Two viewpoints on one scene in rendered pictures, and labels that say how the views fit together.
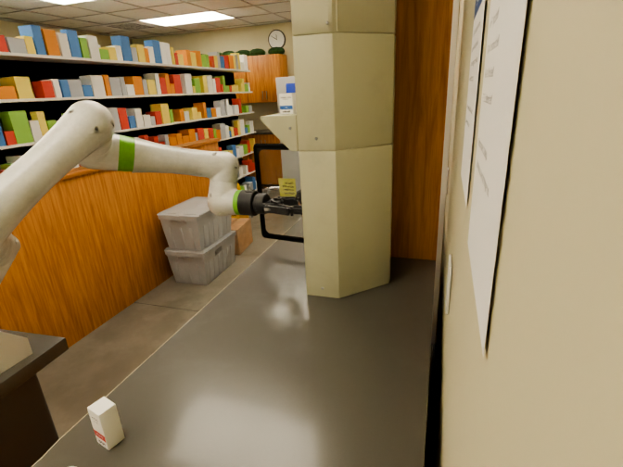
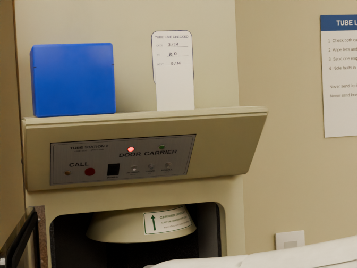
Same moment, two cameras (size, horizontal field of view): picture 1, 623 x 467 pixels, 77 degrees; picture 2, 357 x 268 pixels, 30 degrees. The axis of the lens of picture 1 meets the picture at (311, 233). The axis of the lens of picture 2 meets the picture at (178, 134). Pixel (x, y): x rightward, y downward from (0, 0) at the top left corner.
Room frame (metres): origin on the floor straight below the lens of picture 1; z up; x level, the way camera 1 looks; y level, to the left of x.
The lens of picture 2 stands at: (1.78, 0.81, 1.53)
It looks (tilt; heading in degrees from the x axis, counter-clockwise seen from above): 3 degrees down; 237
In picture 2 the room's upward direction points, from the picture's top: 3 degrees counter-clockwise
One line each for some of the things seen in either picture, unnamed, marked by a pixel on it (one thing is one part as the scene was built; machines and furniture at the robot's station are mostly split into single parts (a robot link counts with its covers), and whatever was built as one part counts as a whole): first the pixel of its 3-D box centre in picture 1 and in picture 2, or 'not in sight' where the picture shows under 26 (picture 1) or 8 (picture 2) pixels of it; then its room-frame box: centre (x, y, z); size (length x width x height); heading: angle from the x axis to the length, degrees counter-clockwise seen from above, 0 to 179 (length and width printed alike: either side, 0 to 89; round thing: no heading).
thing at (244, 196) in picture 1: (249, 201); not in sight; (1.38, 0.22, 1.21); 0.09 x 0.06 x 0.12; 161
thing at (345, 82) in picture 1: (352, 170); (126, 224); (1.26, -0.14, 1.33); 0.32 x 0.25 x 0.77; 161
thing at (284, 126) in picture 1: (298, 128); (144, 148); (1.32, 0.03, 1.46); 0.32 x 0.12 x 0.10; 161
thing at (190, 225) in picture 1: (199, 222); not in sight; (3.41, 1.02, 0.49); 0.60 x 0.42 x 0.33; 161
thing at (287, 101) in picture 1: (290, 103); (175, 88); (1.27, 0.04, 1.54); 0.05 x 0.05 x 0.06; 55
